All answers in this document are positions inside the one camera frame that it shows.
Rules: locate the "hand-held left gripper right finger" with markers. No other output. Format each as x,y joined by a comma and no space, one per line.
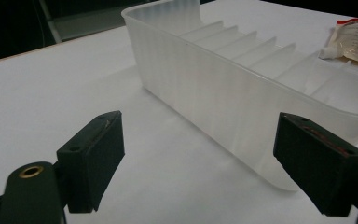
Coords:
320,165

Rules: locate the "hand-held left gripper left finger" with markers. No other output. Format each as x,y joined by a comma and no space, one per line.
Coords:
93,161

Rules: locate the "translucent white divided plastic box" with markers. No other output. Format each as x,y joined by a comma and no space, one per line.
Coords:
217,93

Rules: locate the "clear bag of items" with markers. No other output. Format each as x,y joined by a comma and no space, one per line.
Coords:
354,42

